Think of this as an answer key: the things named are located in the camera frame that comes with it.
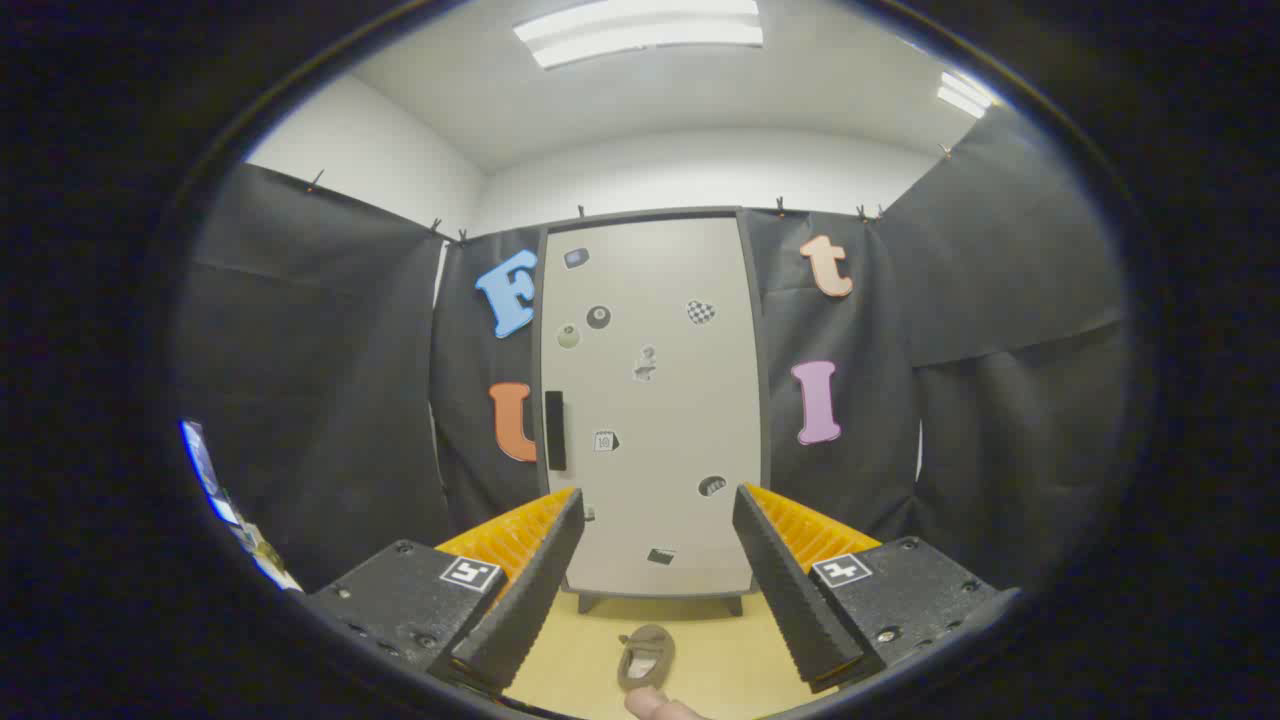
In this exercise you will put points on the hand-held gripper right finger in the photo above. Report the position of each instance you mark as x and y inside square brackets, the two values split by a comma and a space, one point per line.
[790, 590]

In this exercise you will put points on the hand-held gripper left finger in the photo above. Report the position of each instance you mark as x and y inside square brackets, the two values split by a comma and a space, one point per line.
[530, 590]

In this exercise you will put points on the brown fuzzy shoe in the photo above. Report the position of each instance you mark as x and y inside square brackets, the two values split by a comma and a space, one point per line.
[645, 655]

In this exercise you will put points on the grey shoe cabinet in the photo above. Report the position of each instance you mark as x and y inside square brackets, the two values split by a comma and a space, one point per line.
[766, 400]

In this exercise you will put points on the black backdrop cloth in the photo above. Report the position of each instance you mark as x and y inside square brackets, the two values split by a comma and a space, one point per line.
[320, 400]

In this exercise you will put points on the small ceiling light panel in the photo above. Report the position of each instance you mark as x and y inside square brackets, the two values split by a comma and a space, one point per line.
[965, 95]

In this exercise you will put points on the large ceiling light panel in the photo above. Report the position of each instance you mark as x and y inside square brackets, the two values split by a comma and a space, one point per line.
[640, 30]

